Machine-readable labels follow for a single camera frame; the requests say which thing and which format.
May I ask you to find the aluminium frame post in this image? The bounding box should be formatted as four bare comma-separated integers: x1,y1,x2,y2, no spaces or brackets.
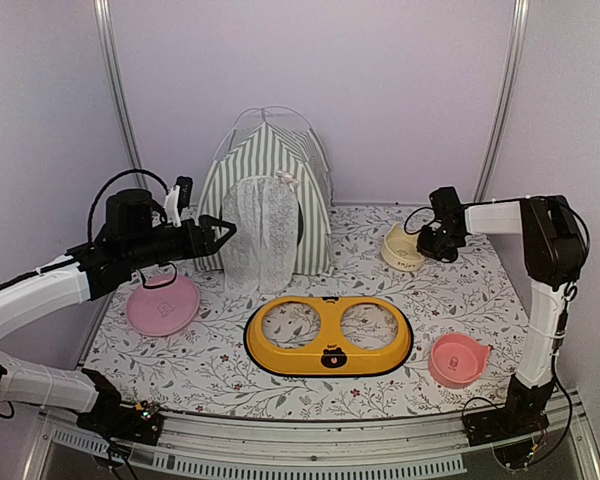
93,0,143,169
473,0,530,202

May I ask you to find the floral table mat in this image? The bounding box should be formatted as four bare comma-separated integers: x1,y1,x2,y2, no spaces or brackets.
85,206,528,421

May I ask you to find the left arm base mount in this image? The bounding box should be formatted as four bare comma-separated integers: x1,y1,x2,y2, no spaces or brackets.
76,401,165,446

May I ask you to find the pink bowl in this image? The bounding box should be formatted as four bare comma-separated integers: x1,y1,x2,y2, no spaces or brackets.
428,333,492,389

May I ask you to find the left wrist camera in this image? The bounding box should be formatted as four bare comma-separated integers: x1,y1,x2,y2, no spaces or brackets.
163,176,194,227

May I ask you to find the right aluminium frame post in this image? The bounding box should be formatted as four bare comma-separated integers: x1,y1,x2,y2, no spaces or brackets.
473,0,530,202

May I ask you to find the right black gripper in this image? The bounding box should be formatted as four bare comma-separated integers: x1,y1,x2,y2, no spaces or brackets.
416,223,463,261

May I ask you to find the striped pet tent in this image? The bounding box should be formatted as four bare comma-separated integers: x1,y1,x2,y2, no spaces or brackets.
195,122,332,293

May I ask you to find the pink plate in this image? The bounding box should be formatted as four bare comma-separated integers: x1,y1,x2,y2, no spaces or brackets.
125,274,200,337

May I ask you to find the cream cat-ear bowl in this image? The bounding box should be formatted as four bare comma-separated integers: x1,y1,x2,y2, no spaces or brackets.
380,223,425,272

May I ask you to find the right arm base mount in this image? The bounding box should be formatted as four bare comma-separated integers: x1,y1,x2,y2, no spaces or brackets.
461,397,549,447

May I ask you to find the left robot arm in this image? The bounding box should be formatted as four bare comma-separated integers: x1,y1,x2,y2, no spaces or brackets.
0,187,237,434

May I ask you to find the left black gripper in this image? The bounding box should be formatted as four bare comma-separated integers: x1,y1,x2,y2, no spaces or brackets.
126,213,238,271

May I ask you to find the front aluminium rail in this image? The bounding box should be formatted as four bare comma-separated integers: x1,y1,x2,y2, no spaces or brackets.
23,392,600,479

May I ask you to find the left aluminium frame post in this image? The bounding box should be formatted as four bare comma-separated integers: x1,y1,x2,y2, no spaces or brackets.
93,0,143,169

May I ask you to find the yellow double bowl holder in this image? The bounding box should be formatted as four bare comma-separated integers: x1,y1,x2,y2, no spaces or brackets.
244,296,414,378

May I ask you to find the left camera cable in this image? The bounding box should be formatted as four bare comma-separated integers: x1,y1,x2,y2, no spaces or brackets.
85,168,174,246

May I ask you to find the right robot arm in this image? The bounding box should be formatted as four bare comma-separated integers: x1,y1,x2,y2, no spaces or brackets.
417,186,590,390

